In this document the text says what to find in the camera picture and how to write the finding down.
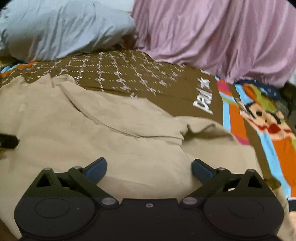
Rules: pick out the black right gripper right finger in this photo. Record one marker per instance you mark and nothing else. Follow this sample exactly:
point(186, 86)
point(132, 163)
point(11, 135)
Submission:
point(233, 205)

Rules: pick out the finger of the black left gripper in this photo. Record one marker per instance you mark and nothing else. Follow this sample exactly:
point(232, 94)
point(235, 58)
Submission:
point(8, 141)

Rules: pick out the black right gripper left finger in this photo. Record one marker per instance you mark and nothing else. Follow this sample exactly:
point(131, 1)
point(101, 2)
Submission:
point(61, 205)

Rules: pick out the beige hooded sweatshirt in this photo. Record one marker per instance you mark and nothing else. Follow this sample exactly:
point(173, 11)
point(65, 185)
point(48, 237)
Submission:
point(149, 154)

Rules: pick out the light grey pillow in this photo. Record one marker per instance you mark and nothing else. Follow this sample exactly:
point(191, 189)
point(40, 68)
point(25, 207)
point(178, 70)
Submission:
point(50, 30)

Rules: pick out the brown patterned bedspread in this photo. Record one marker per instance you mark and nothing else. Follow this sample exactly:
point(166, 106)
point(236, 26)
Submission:
point(248, 108)

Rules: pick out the pink satin curtain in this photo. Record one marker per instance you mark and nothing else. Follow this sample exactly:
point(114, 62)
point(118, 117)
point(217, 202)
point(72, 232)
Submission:
point(229, 39)

